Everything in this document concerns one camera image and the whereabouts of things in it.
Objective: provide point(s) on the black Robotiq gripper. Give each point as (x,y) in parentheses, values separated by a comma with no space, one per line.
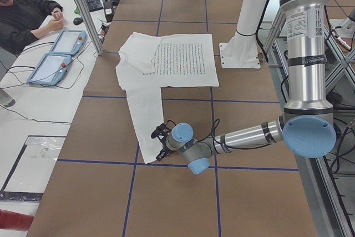
(164,148)

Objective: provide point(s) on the white printed long-sleeve shirt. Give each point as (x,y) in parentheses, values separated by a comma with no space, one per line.
(148,64)

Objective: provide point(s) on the second robot arm grey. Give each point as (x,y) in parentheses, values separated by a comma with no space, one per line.
(343,31)

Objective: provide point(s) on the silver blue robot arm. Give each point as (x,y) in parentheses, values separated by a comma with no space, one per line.
(306,125)

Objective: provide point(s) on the clear plastic sheet black-edged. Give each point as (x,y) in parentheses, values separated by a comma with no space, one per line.
(30,173)

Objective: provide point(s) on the upper orange black terminal board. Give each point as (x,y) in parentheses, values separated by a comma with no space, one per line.
(104,29)

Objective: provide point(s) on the lower blue teach pendant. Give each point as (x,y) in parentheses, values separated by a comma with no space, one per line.
(50,70)

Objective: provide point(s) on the blue teach pendant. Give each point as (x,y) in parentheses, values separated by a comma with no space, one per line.
(69,42)
(50,70)

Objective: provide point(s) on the upper blue teach pendant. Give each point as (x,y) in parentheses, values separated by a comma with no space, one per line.
(69,42)

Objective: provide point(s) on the black computer box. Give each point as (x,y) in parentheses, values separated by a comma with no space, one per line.
(109,9)

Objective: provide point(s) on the black computer mouse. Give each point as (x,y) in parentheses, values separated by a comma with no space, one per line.
(77,21)

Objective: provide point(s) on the red fire extinguisher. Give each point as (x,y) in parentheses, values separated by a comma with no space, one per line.
(15,221)

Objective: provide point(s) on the clear plastic water bottle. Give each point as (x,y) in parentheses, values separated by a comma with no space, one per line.
(5,99)

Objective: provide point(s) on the black keyboard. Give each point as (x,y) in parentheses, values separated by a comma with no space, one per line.
(94,5)

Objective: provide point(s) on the person in black jacket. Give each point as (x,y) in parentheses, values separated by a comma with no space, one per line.
(26,21)

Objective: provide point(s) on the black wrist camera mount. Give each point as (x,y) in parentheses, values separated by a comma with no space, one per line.
(163,129)

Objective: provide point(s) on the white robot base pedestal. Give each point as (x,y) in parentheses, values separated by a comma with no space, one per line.
(241,51)

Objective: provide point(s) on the aluminium frame post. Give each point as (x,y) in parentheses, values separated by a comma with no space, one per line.
(89,24)

